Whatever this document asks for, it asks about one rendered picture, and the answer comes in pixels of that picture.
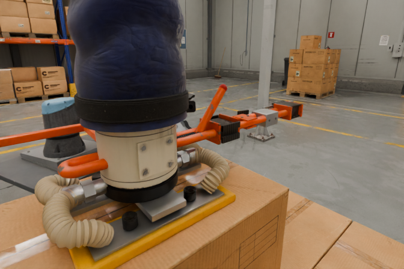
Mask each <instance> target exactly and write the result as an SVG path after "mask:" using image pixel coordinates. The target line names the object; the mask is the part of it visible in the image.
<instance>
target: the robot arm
mask: <svg viewBox="0 0 404 269"><path fill-rule="evenodd" d="M193 97H195V94H194V93H189V107H188V110H187V111H186V112H187V113H188V112H195V111H196V106H195V101H194V100H191V99H192V98H193ZM41 113H42V117H43V124H44V129H45V130H46V129H50V128H56V127H63V126H67V125H74V124H80V117H78V116H77V114H76V106H75V98H74V97H63V98H55V99H51V100H47V101H44V102H43V103H42V105H41ZM176 125H177V126H178V128H177V129H176V132H179V131H184V130H188V129H191V127H190V126H189V124H188V122H187V120H185V121H182V122H180V123H177V124H176ZM85 149H86V148H85V144H84V141H83V140H82V138H81V136H80V134H79V132H78V133H72V134H67V135H62V136H57V137H53V138H47V139H46V142H45V145H44V149H43V155H44V157H47V158H52V159H55V158H63V157H70V156H73V155H77V154H79V153H81V152H83V151H85Z"/></svg>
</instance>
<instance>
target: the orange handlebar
mask: <svg viewBox="0 0 404 269"><path fill-rule="evenodd" d="M287 114H288V113H287V111H286V110H281V111H278V118H279V117H282V116H286V115H287ZM233 117H235V118H239V119H240V129H242V128H244V129H247V130H248V129H250V128H253V127H257V125H256V124H260V123H262V122H265V121H266V117H265V116H259V117H256V114H254V113H251V114H248V115H245V114H240V115H235V116H233ZM196 128H197V127H196ZM196 128H191V129H188V130H184V131H179V132H177V136H181V135H185V134H187V133H192V132H195V130H196ZM82 131H85V132H86V133H87V134H88V135H89V136H91V137H92V138H93V139H94V140H95V141H96V135H95V130H90V129H87V128H85V127H83V126H81V125H80V124H74V125H67V126H63V127H56V128H50V129H46V130H39V131H32V132H28V133H21V134H14V135H11V136H4V137H0V147H6V146H10V145H15V144H22V143H25V142H31V141H37V140H41V139H47V138H53V137H57V136H62V135H69V134H72V133H78V132H82ZM215 136H216V131H215V130H214V129H211V130H206V129H205V131H203V132H200V133H195V134H192V135H189V136H185V137H182V138H178V139H177V148H178V147H182V146H185V145H189V144H192V143H195V142H199V141H203V140H205V139H209V138H212V137H215ZM107 168H108V163H107V161H106V160H105V159H99V156H98V153H97V152H96V153H92V154H87V155H84V156H80V157H75V158H72V159H68V160H66V161H64V162H62V163H61V164H60V165H59V166H58V171H57V172H58V174H59V175H60V176H61V177H63V178H77V177H81V176H84V175H88V174H92V173H94V172H98V171H102V170H104V169H107Z"/></svg>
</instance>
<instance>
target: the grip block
mask: <svg viewBox="0 0 404 269"><path fill-rule="evenodd" d="M211 129H214V130H215V131H216V136H215V137H212V138H209V139H206V140H208V141H211V142H213V143H215V144H217V145H220V144H221V143H222V144H224V143H226V142H229V141H233V140H236V139H239V138H240V119H239V118H235V117H232V116H228V115H224V114H221V113H220V114H219V117H218V115H213V116H212V118H211V120H210V121H209V123H208V125H207V127H206V130H211Z"/></svg>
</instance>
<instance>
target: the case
mask: <svg viewBox="0 0 404 269"><path fill-rule="evenodd" d="M224 159H225V158H224ZM225 160H226V161H227V162H228V165H229V167H230V171H229V173H228V177H227V178H226V179H225V180H224V181H223V182H222V183H221V184H219V185H221V186H223V187H224V188H226V189H227V190H229V191H231V192H233V193H234V194H235V195H236V200H235V201H234V202H232V203H230V204H228V205H227V206H225V207H224V208H221V209H220V210H218V211H216V212H214V213H213V214H211V215H209V216H207V217H205V218H204V219H202V220H200V221H199V222H197V223H195V224H193V225H191V226H190V227H188V228H186V229H184V230H182V231H180V232H179V233H177V234H176V235H173V236H172V237H170V238H168V239H166V240H165V241H163V242H161V243H159V244H157V245H156V246H154V247H152V248H151V249H148V250H147V251H145V252H143V253H142V254H140V255H138V256H136V257H134V258H132V259H131V260H129V261H127V262H125V263H124V264H122V265H120V266H118V267H117V268H115V269H280V267H281V257H282V251H283V240H284V230H285V224H286V214H287V203H288V197H289V188H288V187H286V186H284V185H281V184H279V183H277V182H275V181H272V180H270V179H269V178H266V177H264V176H262V175H260V174H258V173H255V172H253V171H251V170H249V169H247V168H245V167H243V166H241V165H238V164H236V163H234V162H232V161H229V160H227V159H225ZM210 170H211V168H210V167H209V166H207V165H205V164H202V163H201V168H199V169H196V170H194V171H191V172H188V173H186V174H183V175H181V176H178V181H177V184H176V186H175V187H174V188H173V190H174V191H175V192H178V191H180V190H183V189H184V188H185V187H186V186H192V185H194V184H196V183H199V182H201V181H202V180H203V178H205V175H207V174H208V171H210ZM43 207H44V205H42V204H41V203H40V202H39V201H38V199H37V198H36V196H35V194H33V195H29V196H25V197H23V198H19V199H16V200H13V201H10V202H6V203H3V204H0V269H76V268H75V265H74V263H73V260H72V257H71V255H70V252H69V249H68V248H66V247H63V248H58V246H57V244H54V243H52V242H51V241H50V240H51V239H49V238H48V237H47V233H45V231H44V230H45V229H44V227H43V221H42V218H43V217H42V214H43ZM137 209H139V207H138V206H137V205H136V204H135V203H134V204H133V203H122V202H117V201H114V202H111V203H108V204H106V205H103V206H101V207H98V208H95V209H93V210H90V211H87V212H86V213H82V214H80V215H78V216H75V217H73V219H74V220H75V221H76V222H78V221H79V220H80V221H83V220H85V219H87V220H91V219H95V220H101V221H102V222H108V221H111V220H113V219H116V218H118V217H120V216H122V215H123V214H124V213H126V212H128V211H134V210H137Z"/></svg>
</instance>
